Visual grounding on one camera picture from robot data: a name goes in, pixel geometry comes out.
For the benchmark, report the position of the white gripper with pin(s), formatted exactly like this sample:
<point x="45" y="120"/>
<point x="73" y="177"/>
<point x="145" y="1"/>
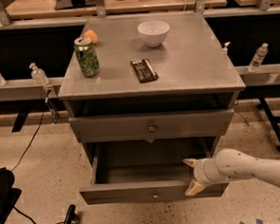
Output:
<point x="200" y="172"/>

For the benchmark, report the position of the grey drawer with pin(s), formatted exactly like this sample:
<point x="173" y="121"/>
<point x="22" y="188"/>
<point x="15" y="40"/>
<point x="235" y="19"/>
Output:
<point x="141" y="171"/>
<point x="152" y="126"/>

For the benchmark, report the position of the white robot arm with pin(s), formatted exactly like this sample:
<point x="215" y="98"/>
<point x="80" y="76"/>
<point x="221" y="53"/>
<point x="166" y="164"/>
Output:
<point x="230" y="165"/>

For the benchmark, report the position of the grey top drawer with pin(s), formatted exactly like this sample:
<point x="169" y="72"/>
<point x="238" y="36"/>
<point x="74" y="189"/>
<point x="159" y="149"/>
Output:
<point x="152" y="126"/>

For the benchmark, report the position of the grey drawer cabinet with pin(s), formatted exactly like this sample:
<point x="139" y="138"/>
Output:
<point x="194" y="72"/>

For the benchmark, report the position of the black table leg right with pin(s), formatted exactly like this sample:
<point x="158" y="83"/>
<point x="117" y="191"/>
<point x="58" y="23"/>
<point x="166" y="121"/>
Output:
<point x="274" y="120"/>

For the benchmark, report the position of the black snack bar wrapper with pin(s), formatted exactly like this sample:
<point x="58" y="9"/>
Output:
<point x="145" y="72"/>

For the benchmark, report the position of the clear water bottle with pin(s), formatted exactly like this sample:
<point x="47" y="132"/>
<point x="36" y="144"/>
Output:
<point x="258" y="57"/>

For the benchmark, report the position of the black stand leg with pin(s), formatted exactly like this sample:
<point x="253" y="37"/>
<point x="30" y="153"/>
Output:
<point x="70" y="215"/>

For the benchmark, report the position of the small pump bottle behind cabinet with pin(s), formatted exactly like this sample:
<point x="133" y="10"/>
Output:
<point x="226" y="47"/>

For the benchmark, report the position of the white bowl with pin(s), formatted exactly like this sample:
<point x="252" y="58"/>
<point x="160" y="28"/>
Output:
<point x="153" y="33"/>

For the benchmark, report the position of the green soda can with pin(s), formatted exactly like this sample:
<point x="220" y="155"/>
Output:
<point x="86" y="56"/>

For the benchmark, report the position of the orange fruit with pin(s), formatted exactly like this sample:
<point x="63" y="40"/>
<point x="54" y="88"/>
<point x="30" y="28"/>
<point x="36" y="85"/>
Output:
<point x="92" y="35"/>

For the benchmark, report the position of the clear sanitizer pump bottle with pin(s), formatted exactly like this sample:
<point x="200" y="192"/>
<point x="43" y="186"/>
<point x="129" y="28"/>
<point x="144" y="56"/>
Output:
<point x="38" y="74"/>

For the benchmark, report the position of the black object lower left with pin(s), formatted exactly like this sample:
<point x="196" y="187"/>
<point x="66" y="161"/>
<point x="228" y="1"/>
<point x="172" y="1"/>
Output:
<point x="8" y="193"/>

